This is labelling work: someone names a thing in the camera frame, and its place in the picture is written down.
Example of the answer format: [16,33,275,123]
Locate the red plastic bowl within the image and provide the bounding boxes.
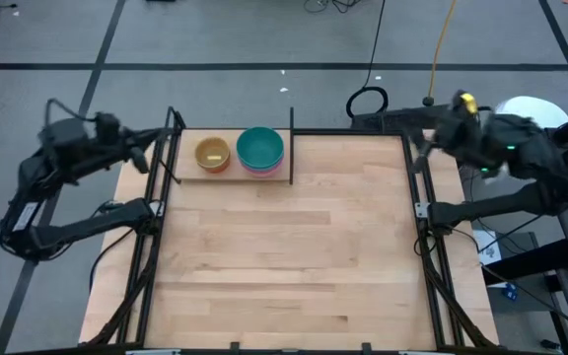
[239,156,285,178]

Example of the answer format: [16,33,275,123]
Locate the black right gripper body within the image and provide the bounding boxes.
[435,110,492,167]

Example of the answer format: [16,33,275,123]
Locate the yellow floor cable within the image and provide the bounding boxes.
[424,0,459,107]

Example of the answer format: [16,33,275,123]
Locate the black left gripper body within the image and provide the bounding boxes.
[91,125,137,160]

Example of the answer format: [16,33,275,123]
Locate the white paper sheet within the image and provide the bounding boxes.
[473,230,503,265]

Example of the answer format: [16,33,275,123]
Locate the black aluminium table frame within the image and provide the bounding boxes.
[84,106,501,355]

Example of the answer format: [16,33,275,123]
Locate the yellow plastic bowl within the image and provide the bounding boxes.
[194,136,232,172]

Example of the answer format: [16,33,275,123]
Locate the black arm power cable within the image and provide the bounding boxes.
[88,227,136,293]

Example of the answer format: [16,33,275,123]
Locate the tangled black cables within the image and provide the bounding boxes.
[303,0,364,14]

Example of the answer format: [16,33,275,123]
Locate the black floor cable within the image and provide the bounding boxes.
[345,0,390,119]

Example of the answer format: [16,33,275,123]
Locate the teal plastic bowl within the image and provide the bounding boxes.
[236,126,286,170]

